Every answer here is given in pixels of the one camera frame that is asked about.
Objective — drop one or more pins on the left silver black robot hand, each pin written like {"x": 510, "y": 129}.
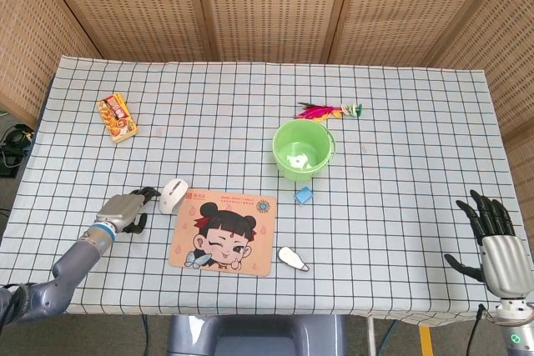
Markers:
{"x": 121, "y": 208}

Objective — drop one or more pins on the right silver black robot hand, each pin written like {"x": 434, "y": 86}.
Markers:
{"x": 507, "y": 260}

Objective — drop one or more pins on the white computer mouse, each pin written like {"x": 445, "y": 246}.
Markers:
{"x": 171, "y": 197}

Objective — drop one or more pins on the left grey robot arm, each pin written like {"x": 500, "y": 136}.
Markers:
{"x": 75, "y": 256}

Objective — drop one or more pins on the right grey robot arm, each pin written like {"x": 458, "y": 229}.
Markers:
{"x": 517, "y": 331}

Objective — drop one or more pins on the cartoon girl mouse pad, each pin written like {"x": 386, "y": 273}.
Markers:
{"x": 250, "y": 256}

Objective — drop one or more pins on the yellow food box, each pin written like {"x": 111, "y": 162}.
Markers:
{"x": 117, "y": 118}

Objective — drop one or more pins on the blue checked tablecloth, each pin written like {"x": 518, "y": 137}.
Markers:
{"x": 417, "y": 227}

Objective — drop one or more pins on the black floor equipment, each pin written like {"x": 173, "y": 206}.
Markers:
{"x": 14, "y": 143}

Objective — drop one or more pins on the white table leg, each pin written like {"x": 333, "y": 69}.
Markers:
{"x": 371, "y": 337}

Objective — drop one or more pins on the clear correction tape dispenser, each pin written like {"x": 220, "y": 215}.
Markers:
{"x": 290, "y": 257}

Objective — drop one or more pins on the green plastic bucket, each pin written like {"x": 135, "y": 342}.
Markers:
{"x": 283, "y": 139}

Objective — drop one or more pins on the blue white square block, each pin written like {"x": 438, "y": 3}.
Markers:
{"x": 303, "y": 196}

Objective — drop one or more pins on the grey robot torso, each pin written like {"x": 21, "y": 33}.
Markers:
{"x": 254, "y": 335}

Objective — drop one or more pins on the woven folding screen panel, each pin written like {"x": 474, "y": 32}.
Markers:
{"x": 500, "y": 60}
{"x": 409, "y": 6}
{"x": 125, "y": 1}
{"x": 271, "y": 1}
{"x": 29, "y": 47}

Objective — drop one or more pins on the colourful feather shuttlecock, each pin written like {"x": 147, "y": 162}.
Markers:
{"x": 317, "y": 112}

